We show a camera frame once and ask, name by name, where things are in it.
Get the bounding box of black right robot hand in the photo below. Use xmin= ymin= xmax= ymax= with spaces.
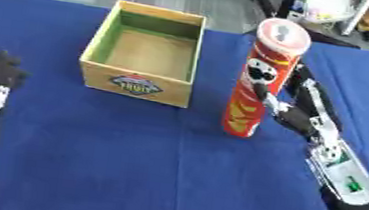
xmin=236 ymin=55 xmax=353 ymax=147

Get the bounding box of tall red snack can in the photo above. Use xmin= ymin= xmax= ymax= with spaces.
xmin=217 ymin=12 xmax=316 ymax=145

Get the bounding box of tan cardboard box green inside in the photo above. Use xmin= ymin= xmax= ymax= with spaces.
xmin=73 ymin=0 xmax=210 ymax=111

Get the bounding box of black tripod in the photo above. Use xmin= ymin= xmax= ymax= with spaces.
xmin=243 ymin=0 xmax=369 ymax=50

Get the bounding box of white bag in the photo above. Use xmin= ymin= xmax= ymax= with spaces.
xmin=289 ymin=0 xmax=369 ymax=39

